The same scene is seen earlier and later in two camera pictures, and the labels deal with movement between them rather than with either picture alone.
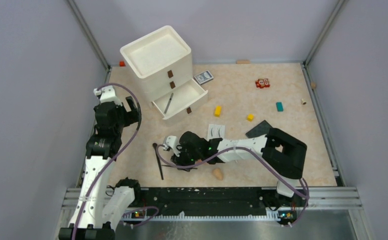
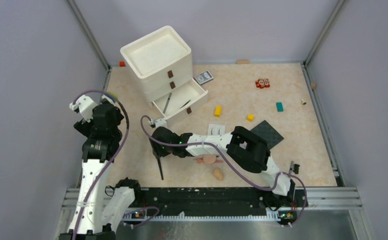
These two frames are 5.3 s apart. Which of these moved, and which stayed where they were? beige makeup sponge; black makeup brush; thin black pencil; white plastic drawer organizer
Moved: thin black pencil
Stayed: white plastic drawer organizer; beige makeup sponge; black makeup brush
